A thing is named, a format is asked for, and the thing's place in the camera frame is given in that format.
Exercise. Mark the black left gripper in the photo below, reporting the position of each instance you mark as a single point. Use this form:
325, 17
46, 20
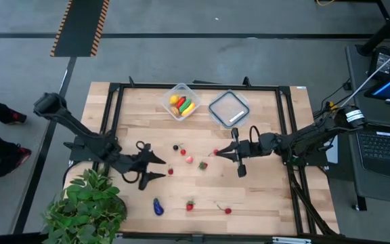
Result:
142, 162

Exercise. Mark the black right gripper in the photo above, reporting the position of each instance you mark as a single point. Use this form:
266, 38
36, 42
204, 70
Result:
256, 147

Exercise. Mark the red toy strawberry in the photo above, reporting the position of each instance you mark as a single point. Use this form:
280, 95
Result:
190, 205
202, 165
170, 171

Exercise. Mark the purple toy eggplant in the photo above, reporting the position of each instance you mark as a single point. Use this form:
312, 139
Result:
158, 207

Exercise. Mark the yellow toy banana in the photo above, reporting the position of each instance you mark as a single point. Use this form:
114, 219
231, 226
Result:
189, 110

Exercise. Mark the tan toy potato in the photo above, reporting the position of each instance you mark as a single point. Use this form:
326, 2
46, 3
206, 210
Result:
175, 111

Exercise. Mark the green toy cucumber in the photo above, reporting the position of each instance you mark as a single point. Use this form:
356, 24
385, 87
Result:
185, 105

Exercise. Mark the yellow toy lemon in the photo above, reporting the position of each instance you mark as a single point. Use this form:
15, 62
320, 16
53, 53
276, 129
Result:
174, 99

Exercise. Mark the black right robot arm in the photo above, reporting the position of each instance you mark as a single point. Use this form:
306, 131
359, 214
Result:
317, 133

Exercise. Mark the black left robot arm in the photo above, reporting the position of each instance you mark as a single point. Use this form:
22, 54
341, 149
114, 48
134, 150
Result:
76, 127

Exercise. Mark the blue-rimmed clear tupperware lid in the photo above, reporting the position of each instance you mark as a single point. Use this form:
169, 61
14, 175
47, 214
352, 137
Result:
229, 108

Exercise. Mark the clear plastic tupperware container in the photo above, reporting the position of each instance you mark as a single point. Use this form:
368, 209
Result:
181, 88

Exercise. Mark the pink toy peach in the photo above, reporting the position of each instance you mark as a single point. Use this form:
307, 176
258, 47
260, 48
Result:
189, 159

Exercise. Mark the green leafy plant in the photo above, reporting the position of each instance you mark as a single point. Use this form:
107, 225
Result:
83, 206

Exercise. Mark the white paper sheet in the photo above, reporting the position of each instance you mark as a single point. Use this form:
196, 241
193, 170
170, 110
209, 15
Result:
334, 150

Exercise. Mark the yellow connector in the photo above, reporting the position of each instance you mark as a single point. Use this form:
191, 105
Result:
332, 106

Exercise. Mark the dark grey side desk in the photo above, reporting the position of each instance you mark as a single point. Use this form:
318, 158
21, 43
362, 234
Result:
361, 112

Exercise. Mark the red black shoe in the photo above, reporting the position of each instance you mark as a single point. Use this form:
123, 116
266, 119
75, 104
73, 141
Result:
18, 117
14, 161

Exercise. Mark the black laptop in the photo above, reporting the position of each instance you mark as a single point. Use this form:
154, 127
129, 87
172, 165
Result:
384, 149

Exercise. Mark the black orange-striped floor mat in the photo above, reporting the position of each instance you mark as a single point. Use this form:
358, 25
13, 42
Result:
80, 27

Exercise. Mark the black power adapter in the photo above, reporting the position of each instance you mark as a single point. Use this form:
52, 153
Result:
383, 62

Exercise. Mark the black floor stand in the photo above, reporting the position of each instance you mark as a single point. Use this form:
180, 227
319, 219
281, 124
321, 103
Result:
384, 30

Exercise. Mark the black aluminium table frame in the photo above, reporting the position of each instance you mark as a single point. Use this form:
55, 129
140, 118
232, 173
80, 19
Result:
198, 86

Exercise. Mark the white bracket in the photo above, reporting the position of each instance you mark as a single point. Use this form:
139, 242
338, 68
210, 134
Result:
291, 240

